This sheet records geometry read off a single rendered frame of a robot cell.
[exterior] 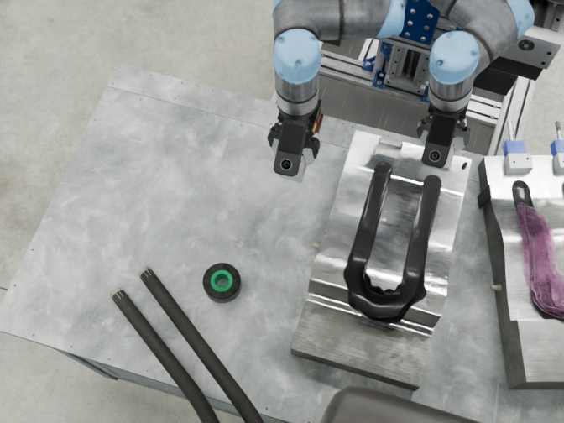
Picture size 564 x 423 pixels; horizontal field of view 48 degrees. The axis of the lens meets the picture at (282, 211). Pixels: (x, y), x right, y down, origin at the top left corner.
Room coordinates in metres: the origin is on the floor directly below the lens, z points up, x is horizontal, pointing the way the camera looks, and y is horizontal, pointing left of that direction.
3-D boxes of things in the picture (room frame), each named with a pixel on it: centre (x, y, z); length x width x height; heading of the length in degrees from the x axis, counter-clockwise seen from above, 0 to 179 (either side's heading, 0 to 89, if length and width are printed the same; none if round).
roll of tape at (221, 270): (0.39, 0.13, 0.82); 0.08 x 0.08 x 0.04
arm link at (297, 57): (0.63, -0.03, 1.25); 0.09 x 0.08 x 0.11; 0
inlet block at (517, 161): (0.67, -0.53, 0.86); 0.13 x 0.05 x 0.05; 178
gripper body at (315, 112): (0.64, -0.04, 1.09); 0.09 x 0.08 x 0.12; 161
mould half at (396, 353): (0.44, -0.21, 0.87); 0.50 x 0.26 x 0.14; 161
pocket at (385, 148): (0.67, -0.24, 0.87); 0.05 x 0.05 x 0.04; 71
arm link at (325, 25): (0.73, -0.05, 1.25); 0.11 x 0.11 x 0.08; 0
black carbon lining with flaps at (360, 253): (0.45, -0.23, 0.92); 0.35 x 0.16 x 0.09; 161
